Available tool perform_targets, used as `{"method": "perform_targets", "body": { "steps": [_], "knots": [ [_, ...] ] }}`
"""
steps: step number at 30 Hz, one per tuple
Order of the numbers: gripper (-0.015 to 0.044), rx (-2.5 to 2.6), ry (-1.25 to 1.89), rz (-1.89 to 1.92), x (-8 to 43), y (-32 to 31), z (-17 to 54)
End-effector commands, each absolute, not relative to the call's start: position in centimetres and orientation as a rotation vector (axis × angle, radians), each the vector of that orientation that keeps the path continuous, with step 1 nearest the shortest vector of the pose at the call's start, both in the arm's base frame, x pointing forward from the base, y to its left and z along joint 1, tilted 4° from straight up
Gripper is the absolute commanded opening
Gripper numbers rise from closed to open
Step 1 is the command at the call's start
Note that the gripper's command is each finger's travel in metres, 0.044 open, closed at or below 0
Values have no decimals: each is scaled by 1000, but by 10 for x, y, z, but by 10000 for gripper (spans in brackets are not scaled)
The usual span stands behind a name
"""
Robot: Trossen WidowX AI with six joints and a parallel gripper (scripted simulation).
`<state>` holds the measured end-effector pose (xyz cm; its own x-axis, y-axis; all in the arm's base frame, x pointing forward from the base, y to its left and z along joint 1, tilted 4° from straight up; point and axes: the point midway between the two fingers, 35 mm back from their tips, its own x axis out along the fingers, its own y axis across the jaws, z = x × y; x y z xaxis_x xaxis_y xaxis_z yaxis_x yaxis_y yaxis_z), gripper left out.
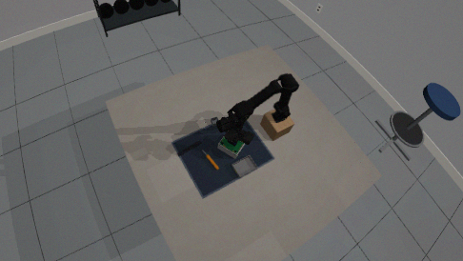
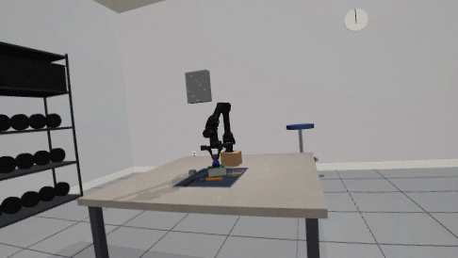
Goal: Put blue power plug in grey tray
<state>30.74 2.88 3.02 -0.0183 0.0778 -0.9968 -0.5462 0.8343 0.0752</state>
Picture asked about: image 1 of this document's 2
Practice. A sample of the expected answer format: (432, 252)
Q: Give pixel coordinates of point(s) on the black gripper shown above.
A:
(245, 136)

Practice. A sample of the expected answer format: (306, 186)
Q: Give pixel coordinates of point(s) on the green circuit board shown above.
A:
(229, 146)

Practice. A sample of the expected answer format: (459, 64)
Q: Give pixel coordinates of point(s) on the dark blue-grey work mat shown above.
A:
(203, 174)

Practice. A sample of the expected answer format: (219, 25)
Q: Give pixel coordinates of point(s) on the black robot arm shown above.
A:
(244, 109)

